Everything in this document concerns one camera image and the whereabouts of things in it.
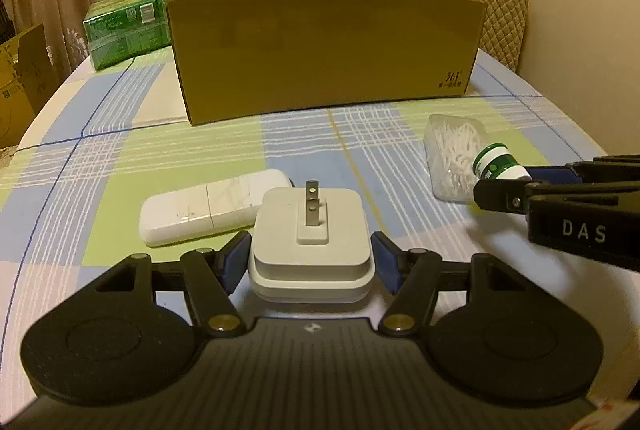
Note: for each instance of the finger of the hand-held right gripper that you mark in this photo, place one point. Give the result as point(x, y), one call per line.
point(590, 169)
point(500, 196)

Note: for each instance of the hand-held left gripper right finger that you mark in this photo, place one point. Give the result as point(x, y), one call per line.
point(389, 265)

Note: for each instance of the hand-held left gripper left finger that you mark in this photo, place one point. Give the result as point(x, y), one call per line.
point(232, 262)

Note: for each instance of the small green and white bottle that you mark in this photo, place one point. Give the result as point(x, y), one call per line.
point(495, 162)

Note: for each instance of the white plug charger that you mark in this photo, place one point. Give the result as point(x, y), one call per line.
point(310, 240)

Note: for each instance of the white power bank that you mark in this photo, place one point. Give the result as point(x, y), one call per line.
point(200, 210)

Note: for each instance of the checked pastel tablecloth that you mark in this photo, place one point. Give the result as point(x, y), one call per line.
point(350, 144)

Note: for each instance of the beige quilted chair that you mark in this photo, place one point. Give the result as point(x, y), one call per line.
point(500, 9)

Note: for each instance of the green shrink-wrapped drink carton pack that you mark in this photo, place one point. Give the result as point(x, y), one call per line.
point(130, 29)

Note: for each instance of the brown printed cardboard box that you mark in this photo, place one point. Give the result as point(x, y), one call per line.
point(20, 84)

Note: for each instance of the dark object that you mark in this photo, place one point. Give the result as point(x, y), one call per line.
point(5, 14)

